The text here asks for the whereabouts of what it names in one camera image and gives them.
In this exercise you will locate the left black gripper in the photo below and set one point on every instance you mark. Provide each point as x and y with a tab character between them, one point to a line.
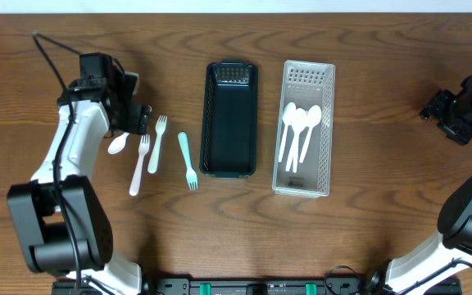
138	119

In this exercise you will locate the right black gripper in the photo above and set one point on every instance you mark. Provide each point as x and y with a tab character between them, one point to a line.
438	108

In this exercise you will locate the white plastic fork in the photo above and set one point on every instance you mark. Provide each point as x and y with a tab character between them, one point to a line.
160	129
143	149

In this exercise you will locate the white spoon wide handle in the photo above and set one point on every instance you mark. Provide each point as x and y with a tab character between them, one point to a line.
118	144

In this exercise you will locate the mint green plastic fork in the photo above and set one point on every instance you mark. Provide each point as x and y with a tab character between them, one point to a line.
191	175

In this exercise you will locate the white plastic spoon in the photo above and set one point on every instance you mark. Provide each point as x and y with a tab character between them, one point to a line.
293	152
299	116
289	109
313	118

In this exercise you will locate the clear plastic basket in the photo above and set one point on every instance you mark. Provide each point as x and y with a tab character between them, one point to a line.
306	84

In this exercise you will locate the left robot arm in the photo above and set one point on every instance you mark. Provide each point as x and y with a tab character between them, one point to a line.
60	223

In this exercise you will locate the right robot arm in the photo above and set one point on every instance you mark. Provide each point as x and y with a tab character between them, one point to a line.
449	249

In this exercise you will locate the black plastic basket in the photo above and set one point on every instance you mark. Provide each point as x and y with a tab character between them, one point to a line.
229	125

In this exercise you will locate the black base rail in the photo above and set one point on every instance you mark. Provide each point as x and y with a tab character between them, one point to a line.
343	286

